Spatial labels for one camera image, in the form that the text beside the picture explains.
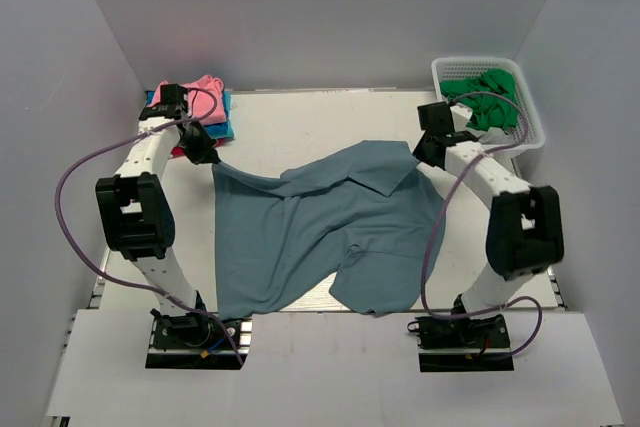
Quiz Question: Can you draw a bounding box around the grey-blue t-shirt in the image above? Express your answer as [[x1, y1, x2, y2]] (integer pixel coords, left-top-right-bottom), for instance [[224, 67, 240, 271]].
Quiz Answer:
[[212, 141, 443, 319]]

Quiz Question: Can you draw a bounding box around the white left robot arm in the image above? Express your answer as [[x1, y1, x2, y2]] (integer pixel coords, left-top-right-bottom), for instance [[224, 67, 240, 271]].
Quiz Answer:
[[95, 119, 219, 346]]

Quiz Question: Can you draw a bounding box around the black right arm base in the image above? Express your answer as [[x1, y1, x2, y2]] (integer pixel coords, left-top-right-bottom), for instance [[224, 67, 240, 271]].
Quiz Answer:
[[407, 315, 514, 373]]

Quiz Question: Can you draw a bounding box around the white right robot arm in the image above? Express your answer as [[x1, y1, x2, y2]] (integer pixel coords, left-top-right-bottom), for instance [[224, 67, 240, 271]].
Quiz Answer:
[[413, 131, 564, 346]]

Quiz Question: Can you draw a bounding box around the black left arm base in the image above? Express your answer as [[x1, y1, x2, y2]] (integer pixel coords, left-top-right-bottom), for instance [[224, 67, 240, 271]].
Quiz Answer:
[[145, 309, 249, 371]]

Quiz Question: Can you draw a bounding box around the red folded t-shirt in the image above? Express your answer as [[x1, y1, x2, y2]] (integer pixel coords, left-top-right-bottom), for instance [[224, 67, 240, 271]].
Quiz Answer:
[[170, 146, 185, 159]]

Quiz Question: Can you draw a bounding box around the blue folded t-shirt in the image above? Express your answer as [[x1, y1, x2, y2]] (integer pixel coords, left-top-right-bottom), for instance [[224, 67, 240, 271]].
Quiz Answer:
[[144, 89, 236, 140]]

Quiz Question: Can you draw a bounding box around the pink folded t-shirt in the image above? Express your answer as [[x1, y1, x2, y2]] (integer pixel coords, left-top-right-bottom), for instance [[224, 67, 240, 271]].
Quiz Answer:
[[182, 74, 227, 126]]

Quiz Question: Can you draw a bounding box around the grey t-shirt in basket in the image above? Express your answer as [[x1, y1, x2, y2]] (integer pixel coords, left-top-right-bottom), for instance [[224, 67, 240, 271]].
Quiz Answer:
[[466, 125, 516, 146]]

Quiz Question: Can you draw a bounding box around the green t-shirt in basket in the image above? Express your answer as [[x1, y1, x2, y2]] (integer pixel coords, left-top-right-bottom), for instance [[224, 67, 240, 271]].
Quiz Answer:
[[440, 69, 518, 133]]

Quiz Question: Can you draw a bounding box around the white plastic laundry basket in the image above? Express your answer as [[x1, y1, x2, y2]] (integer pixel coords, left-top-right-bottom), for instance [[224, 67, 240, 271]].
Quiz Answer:
[[431, 56, 545, 158]]

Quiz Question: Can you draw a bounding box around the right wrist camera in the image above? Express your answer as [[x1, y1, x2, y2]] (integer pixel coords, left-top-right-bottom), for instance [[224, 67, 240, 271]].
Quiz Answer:
[[417, 102, 478, 142]]

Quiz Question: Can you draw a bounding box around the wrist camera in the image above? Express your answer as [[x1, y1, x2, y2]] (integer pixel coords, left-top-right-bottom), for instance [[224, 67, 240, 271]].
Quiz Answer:
[[417, 102, 478, 142], [139, 84, 189, 121]]

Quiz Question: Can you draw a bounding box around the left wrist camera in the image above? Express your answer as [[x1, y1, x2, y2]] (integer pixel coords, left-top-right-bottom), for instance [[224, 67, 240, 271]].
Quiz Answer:
[[139, 84, 189, 121]]

